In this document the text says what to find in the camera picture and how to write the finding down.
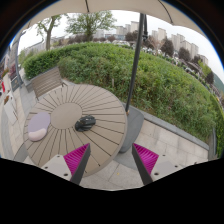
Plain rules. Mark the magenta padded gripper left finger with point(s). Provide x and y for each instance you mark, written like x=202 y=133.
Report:
x=71 y=166

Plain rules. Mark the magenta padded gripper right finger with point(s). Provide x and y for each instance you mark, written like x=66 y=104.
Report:
x=151 y=167

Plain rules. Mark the black computer mouse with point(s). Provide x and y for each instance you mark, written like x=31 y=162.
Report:
x=85 y=123

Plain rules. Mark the grey umbrella base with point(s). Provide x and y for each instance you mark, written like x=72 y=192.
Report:
x=135 y=121

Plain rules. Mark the round slatted patio table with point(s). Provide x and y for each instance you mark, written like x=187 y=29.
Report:
x=79 y=114

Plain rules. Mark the green hedge bush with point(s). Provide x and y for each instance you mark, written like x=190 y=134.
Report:
x=157 y=87

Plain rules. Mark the slatted outdoor chair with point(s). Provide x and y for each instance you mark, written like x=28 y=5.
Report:
x=47 y=81

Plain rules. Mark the dark umbrella pole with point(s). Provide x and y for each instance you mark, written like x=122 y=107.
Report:
x=142 y=36

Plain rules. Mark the beige patio umbrella canopy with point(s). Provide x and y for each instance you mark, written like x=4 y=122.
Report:
x=160 y=9

